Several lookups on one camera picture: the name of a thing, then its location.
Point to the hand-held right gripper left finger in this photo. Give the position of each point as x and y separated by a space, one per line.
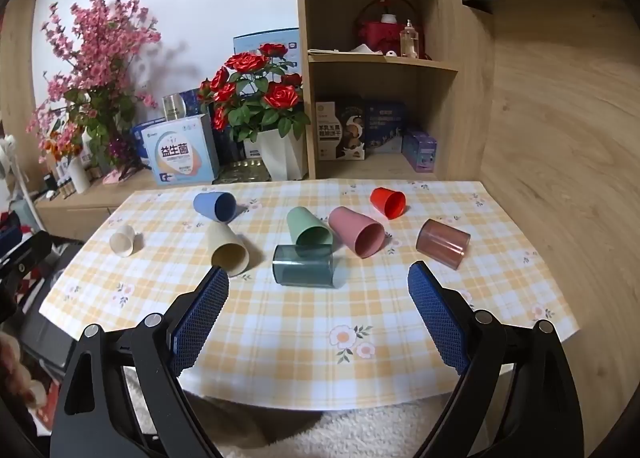
200 318

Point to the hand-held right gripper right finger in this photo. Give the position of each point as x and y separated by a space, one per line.
436 310

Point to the transparent brown cup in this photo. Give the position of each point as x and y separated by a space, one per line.
442 243

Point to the beige cup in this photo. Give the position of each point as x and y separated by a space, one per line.
228 250

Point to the small white cup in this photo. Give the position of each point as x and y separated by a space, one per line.
121 241

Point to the pink cup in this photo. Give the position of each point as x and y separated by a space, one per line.
356 232

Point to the blue cup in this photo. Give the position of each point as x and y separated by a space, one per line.
216 206

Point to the transparent grey cup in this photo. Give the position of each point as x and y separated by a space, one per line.
302 265

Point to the red cup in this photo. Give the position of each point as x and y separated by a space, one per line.
388 201

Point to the green cup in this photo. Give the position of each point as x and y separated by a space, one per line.
307 228

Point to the yellow plaid tablecloth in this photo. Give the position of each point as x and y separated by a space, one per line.
310 318

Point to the purple box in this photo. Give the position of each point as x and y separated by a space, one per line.
419 151

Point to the white fluffy rug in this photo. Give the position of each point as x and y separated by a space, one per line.
320 430

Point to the white and blue box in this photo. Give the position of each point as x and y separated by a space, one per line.
182 150

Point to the white faceted flower pot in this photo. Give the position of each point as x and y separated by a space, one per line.
282 153

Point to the white vase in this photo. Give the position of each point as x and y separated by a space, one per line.
79 173

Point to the dark blue box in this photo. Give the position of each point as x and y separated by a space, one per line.
385 127

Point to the dark cookie box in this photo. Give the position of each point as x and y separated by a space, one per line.
340 130

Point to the clear drinking glass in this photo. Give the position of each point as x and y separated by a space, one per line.
173 106

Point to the red rose plant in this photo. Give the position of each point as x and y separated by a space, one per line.
257 92

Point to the wooden shelf unit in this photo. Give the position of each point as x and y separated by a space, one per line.
385 57

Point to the clear glass bottle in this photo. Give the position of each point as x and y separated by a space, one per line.
409 41

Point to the pink blossom bouquet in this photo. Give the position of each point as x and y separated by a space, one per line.
97 67

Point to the light blue flat box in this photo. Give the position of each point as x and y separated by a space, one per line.
265 48

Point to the red basket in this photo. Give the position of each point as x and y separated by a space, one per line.
382 32

